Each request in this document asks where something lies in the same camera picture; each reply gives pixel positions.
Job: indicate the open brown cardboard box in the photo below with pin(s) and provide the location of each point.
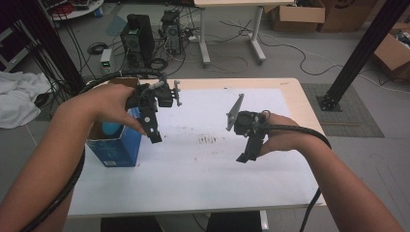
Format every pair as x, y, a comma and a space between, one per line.
299, 14

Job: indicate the person's left hand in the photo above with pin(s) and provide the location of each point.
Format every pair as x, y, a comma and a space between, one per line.
103, 103

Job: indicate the light wooden table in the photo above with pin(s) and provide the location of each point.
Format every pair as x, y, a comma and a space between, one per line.
299, 100

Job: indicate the small grey computer tower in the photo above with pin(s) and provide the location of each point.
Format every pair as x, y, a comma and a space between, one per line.
171, 32

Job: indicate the round white table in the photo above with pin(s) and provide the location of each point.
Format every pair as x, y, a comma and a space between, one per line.
80, 13

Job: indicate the black metal post with base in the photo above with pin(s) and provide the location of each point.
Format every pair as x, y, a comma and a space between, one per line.
367, 48

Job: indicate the brown cardboard box with contents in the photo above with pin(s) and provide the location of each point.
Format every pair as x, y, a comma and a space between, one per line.
391, 54

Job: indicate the large black computer tower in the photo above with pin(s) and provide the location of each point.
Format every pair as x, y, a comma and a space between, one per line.
141, 35

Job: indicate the white table sheet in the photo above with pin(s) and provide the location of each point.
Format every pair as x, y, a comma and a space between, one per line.
199, 180

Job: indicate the white cloth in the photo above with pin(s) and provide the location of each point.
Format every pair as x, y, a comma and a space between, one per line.
19, 96

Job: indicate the white-legged desk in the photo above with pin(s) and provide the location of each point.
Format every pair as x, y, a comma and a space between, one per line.
203, 38

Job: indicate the person's right hand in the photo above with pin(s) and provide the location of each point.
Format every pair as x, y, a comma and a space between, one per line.
285, 138

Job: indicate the blue bottle with white cap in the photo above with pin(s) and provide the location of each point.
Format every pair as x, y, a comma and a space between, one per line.
111, 128

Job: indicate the grey floor mat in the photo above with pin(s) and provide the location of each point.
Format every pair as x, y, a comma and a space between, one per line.
357, 122

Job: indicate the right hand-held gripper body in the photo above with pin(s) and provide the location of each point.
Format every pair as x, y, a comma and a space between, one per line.
248, 122

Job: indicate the tall brown cardboard box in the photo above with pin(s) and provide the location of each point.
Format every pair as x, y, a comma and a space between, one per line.
348, 14

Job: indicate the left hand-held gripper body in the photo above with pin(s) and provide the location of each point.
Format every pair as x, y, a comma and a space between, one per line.
159, 93

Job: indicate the small white device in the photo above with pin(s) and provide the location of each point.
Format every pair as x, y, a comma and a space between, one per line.
106, 58

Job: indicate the blue cardboard box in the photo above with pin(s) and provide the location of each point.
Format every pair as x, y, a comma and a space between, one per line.
119, 151

